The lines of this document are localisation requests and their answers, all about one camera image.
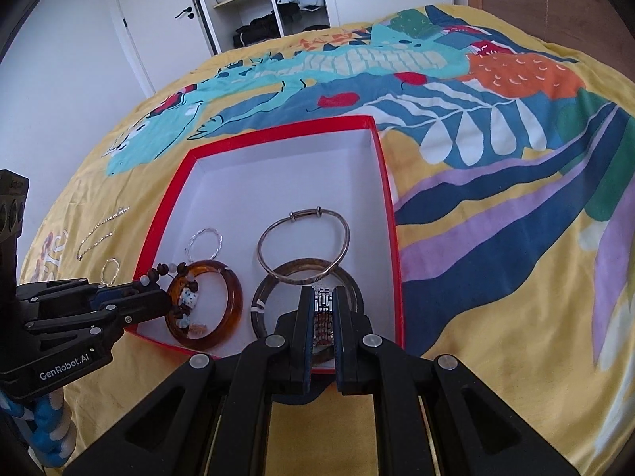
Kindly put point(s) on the white open shelf unit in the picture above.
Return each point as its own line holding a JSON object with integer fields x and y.
{"x": 228, "y": 10}

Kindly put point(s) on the large twisted silver hoop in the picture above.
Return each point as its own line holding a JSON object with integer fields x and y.
{"x": 102, "y": 272}

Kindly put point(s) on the yellow printed blanket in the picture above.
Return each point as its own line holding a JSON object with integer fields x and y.
{"x": 496, "y": 307}

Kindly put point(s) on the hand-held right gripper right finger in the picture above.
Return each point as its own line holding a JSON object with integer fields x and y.
{"x": 342, "y": 327}

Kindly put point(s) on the red jewelry box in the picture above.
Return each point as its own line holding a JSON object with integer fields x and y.
{"x": 278, "y": 178}

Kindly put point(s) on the small twisted silver hoop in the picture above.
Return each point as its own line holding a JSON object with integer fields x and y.
{"x": 205, "y": 230}

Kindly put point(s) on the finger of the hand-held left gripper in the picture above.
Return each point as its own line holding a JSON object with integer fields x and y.
{"x": 144, "y": 307}
{"x": 124, "y": 291}

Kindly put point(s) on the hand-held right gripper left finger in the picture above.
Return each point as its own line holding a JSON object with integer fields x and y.
{"x": 306, "y": 327}

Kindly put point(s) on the dark brown bangle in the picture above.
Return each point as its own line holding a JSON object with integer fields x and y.
{"x": 258, "y": 307}

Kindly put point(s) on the wooden headboard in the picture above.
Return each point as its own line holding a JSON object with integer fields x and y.
{"x": 545, "y": 5}

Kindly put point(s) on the amber resin bangle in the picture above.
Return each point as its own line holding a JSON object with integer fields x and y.
{"x": 233, "y": 302}

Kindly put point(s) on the folded dark clothes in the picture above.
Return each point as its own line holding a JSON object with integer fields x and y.
{"x": 255, "y": 29}

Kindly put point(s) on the thin silver bangle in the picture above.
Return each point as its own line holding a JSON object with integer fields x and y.
{"x": 302, "y": 214}

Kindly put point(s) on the silver link watch band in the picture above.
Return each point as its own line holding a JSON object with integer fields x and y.
{"x": 323, "y": 307}

